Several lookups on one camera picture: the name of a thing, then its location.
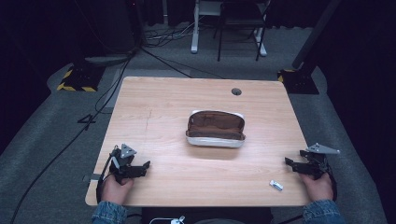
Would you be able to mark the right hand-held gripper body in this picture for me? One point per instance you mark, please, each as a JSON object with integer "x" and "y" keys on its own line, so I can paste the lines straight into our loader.
{"x": 314, "y": 165}

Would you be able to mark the grey tape strip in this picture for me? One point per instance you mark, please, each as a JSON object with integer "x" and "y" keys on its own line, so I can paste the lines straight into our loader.
{"x": 91, "y": 177}

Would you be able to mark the white pouch with brown lining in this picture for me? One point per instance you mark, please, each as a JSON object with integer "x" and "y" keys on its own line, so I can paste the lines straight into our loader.
{"x": 215, "y": 128}

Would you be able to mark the black stand base with hazard stripes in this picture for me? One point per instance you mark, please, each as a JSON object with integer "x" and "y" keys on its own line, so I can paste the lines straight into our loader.
{"x": 299, "y": 81}
{"x": 81, "y": 78}

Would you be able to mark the person's left hand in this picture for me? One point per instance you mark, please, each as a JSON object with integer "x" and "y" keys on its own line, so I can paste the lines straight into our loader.
{"x": 115, "y": 191}

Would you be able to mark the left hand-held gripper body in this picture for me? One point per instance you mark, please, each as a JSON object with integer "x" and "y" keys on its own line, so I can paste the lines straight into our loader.
{"x": 124, "y": 165}

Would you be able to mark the white desk frame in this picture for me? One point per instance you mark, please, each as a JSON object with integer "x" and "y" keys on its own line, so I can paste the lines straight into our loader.
{"x": 195, "y": 31}

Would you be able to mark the black slanted stand pole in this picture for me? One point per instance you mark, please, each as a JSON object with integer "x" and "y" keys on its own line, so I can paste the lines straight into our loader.
{"x": 316, "y": 32}

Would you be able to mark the person's right hand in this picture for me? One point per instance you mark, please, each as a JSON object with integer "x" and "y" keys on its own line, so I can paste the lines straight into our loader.
{"x": 319, "y": 188}

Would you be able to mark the black chair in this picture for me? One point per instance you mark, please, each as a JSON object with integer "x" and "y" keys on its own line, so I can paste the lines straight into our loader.
{"x": 241, "y": 21}

